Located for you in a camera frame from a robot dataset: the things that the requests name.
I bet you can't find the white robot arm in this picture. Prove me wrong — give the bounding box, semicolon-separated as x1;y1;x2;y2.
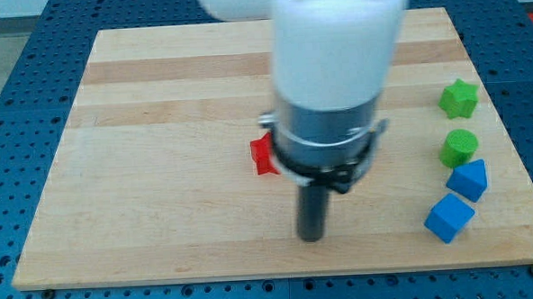
198;0;408;242

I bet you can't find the green star block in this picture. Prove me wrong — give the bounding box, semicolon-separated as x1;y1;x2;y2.
438;79;479;119

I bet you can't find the blue pentagon block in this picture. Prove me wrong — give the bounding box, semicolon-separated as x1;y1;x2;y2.
446;159;488;203

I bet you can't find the red star block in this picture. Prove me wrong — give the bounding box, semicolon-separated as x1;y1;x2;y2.
249;131;279;175

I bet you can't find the green cylinder block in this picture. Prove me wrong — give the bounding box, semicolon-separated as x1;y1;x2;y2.
438;129;479;168

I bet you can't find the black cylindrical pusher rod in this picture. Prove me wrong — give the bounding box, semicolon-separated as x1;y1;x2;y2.
296;185;330;242

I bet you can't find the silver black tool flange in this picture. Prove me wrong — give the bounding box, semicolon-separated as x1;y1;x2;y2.
258;95;389;194

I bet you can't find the blue cube block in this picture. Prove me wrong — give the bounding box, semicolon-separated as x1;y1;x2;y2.
424;194;474;243

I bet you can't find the wooden board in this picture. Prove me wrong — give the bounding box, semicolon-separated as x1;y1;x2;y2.
12;8;533;291

